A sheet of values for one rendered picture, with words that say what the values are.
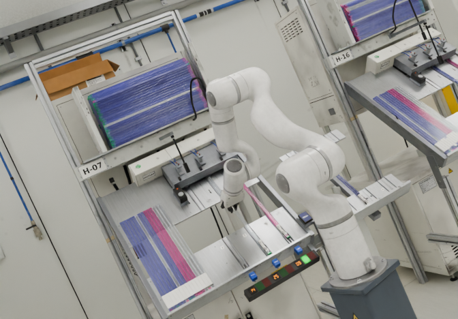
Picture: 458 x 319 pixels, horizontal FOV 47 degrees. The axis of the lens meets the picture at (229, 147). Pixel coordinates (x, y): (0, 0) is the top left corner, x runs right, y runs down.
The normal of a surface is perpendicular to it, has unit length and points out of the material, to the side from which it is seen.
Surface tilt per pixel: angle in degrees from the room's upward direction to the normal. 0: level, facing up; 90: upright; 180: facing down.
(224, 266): 44
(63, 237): 90
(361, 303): 90
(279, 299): 90
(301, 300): 90
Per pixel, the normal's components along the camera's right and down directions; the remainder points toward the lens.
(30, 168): 0.32, -0.08
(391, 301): 0.51, -0.18
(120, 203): -0.07, -0.71
